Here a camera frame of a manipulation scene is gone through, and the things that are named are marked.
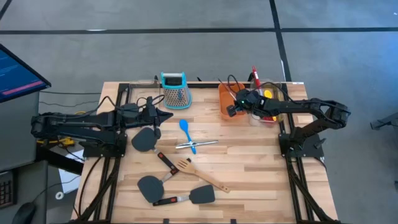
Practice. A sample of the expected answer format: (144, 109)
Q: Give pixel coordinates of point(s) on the computer monitor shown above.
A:
(15, 74)

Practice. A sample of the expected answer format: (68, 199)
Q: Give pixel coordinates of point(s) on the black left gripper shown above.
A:
(150, 115)

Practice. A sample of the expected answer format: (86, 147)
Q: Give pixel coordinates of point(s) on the white tape roll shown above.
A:
(56, 195)

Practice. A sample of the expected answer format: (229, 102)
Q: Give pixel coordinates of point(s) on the white paper sheet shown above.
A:
(70, 180)

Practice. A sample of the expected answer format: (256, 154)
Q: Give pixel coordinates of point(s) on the clear plastic bin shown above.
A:
(143, 93)
(263, 84)

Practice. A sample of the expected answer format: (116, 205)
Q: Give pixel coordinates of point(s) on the round black spatula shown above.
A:
(144, 140)
(150, 188)

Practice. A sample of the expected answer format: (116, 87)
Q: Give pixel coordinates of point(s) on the yellow plastic spoon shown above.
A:
(268, 94)

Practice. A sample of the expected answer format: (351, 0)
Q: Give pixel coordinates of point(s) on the gray desk cabinet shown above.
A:
(18, 130)

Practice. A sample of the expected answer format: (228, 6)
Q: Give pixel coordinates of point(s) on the black aluminium table frame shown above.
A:
(109, 186)

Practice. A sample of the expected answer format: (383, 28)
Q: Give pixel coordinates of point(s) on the dark gray floor stand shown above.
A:
(384, 124)

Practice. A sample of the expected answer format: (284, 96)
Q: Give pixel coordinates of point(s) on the black computer mouse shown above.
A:
(23, 214)

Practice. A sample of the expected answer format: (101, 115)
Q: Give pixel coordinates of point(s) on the black table clamp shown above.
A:
(233, 221)
(166, 221)

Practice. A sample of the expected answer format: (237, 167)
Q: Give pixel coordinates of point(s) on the black stand foot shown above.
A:
(62, 161)

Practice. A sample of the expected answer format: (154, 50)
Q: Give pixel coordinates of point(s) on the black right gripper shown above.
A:
(248, 101)

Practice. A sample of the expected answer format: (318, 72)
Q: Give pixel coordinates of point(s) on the teal metal box grater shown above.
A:
(175, 93)

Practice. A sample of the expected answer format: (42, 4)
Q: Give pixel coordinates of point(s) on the square black spatula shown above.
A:
(202, 194)

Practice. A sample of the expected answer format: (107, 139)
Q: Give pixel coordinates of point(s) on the wooden slotted spatula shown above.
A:
(186, 166)

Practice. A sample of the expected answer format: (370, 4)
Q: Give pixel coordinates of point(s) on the black keyboard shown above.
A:
(6, 189)

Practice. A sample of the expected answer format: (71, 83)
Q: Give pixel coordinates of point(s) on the blue plastic spoon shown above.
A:
(184, 124)

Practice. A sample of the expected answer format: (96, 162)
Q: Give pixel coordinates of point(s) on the orange plastic bin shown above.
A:
(225, 109)

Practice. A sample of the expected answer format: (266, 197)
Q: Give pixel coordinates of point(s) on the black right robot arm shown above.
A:
(311, 105)

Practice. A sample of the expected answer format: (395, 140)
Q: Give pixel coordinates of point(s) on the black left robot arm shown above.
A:
(77, 124)

